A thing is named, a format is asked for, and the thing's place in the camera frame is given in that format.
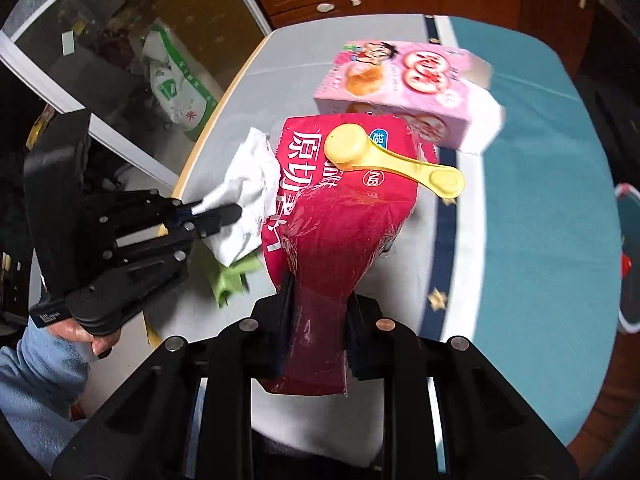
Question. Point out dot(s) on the red chips bag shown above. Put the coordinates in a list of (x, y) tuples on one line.
[(328, 228)]

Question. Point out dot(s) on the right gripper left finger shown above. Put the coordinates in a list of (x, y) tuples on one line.
[(286, 307)]

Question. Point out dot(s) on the green white sack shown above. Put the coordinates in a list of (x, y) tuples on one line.
[(188, 94)]

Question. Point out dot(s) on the blue trash bin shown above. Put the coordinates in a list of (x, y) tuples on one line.
[(627, 201)]

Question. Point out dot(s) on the pink pastry box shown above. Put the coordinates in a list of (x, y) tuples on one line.
[(442, 93)]

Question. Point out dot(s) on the person's left hand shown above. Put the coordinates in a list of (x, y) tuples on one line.
[(70, 330)]

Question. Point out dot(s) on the green corn husk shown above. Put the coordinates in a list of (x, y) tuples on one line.
[(223, 281)]

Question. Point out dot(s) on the yellow plastic scoop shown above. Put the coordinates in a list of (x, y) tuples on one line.
[(349, 148)]

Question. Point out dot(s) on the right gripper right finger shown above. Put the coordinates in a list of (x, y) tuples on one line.
[(353, 335)]

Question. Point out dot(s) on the white tissue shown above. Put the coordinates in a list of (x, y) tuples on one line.
[(251, 181)]

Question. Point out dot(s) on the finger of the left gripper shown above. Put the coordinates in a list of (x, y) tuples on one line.
[(222, 215)]

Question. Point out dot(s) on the teal tablecloth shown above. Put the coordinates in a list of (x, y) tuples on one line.
[(529, 257)]

